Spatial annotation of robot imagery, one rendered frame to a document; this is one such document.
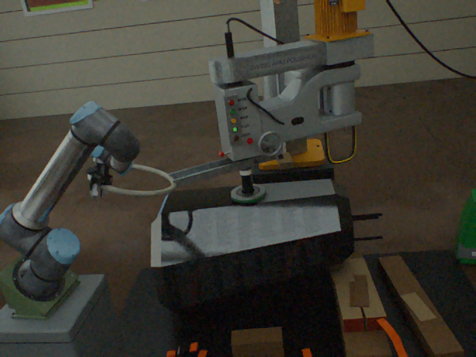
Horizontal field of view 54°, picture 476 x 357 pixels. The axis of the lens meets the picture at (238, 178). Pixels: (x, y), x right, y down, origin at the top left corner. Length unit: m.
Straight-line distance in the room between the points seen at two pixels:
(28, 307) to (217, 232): 1.14
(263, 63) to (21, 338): 1.76
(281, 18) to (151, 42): 5.89
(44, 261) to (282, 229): 1.36
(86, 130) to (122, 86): 7.67
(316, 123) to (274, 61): 0.47
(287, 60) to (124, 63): 6.84
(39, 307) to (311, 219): 1.54
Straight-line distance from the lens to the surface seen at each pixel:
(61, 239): 2.09
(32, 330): 2.21
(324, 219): 2.85
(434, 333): 3.00
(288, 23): 3.41
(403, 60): 8.90
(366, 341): 2.89
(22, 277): 2.24
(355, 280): 3.13
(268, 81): 3.42
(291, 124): 2.79
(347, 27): 2.84
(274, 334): 2.91
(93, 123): 1.76
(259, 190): 2.91
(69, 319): 2.18
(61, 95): 10.00
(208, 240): 2.83
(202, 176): 2.73
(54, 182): 1.92
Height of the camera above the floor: 2.07
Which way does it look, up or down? 23 degrees down
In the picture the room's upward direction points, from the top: 8 degrees counter-clockwise
